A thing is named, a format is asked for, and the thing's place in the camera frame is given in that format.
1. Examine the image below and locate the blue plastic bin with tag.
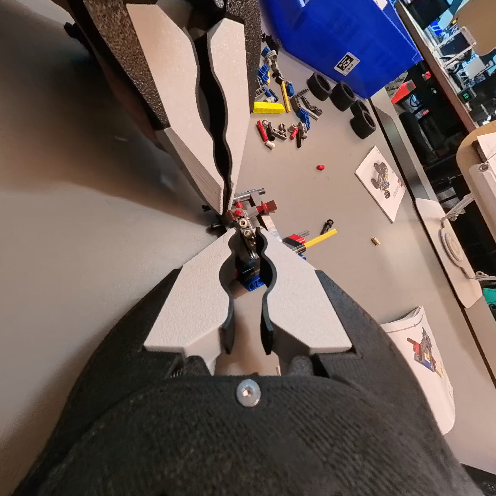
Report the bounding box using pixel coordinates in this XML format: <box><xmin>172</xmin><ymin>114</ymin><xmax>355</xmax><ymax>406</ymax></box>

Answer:
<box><xmin>260</xmin><ymin>0</ymin><xmax>424</xmax><ymax>99</ymax></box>

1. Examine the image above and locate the partly built lego car chassis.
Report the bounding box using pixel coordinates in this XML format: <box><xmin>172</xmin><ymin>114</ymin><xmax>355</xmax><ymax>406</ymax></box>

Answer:
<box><xmin>201</xmin><ymin>188</ymin><xmax>338</xmax><ymax>292</ymax></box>

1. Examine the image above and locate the open lego instruction booklet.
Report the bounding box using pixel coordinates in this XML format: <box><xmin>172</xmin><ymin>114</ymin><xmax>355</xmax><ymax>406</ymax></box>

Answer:
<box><xmin>382</xmin><ymin>306</ymin><xmax>456</xmax><ymax>436</ymax></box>

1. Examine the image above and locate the white flat base plate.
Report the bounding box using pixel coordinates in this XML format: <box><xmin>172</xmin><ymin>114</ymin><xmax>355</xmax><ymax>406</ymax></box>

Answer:
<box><xmin>415</xmin><ymin>198</ymin><xmax>483</xmax><ymax>309</ymax></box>

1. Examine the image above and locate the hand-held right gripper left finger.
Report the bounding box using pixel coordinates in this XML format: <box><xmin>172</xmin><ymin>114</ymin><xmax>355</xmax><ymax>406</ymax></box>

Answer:
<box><xmin>143</xmin><ymin>228</ymin><xmax>238</xmax><ymax>376</ymax></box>

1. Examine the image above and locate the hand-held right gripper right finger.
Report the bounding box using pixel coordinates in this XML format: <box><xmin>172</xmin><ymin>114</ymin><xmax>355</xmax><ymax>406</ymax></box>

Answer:
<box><xmin>256</xmin><ymin>228</ymin><xmax>353</xmax><ymax>376</ymax></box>

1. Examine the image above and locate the stack of printed paper sheets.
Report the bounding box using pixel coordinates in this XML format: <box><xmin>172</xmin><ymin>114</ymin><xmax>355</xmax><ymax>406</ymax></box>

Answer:
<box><xmin>476</xmin><ymin>133</ymin><xmax>496</xmax><ymax>165</ymax></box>

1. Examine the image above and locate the white metal bracket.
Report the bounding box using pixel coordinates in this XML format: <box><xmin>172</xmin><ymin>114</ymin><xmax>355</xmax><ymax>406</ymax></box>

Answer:
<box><xmin>468</xmin><ymin>162</ymin><xmax>496</xmax><ymax>218</ymax></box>

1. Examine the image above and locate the pile of loose lego pieces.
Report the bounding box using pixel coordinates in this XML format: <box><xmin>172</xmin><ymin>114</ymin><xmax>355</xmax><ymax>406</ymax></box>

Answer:
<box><xmin>254</xmin><ymin>33</ymin><xmax>324</xmax><ymax>150</ymax></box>

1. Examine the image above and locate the small lego leaflet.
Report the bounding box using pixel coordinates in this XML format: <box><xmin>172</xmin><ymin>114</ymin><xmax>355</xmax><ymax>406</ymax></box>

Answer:
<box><xmin>354</xmin><ymin>145</ymin><xmax>406</xmax><ymax>224</ymax></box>

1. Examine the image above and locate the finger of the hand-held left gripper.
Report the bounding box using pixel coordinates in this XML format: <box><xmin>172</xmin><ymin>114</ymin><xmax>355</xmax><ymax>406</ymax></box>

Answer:
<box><xmin>199</xmin><ymin>17</ymin><xmax>250</xmax><ymax>208</ymax></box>
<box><xmin>125</xmin><ymin>0</ymin><xmax>233</xmax><ymax>217</ymax></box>

